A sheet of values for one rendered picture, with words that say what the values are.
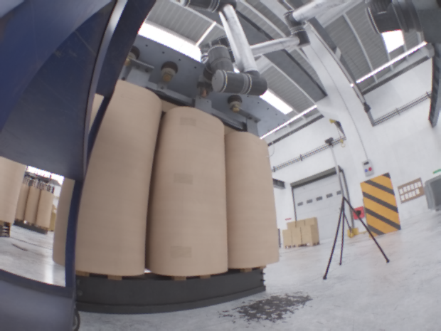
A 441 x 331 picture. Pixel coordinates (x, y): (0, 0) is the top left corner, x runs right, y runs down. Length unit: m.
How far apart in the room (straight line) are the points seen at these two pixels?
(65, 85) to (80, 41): 0.07
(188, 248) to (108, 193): 0.39
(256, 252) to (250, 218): 0.20
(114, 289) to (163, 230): 0.36
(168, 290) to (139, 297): 0.14
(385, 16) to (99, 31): 1.40
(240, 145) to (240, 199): 0.36
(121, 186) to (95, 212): 0.15
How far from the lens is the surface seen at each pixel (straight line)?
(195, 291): 1.02
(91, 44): 0.21
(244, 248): 1.06
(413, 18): 1.40
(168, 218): 0.82
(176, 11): 10.54
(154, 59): 1.25
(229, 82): 0.84
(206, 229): 0.86
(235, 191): 1.11
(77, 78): 0.25
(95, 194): 0.74
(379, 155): 5.55
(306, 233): 6.82
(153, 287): 0.92
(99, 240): 0.72
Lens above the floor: 0.35
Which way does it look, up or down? 24 degrees up
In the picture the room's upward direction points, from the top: 1 degrees counter-clockwise
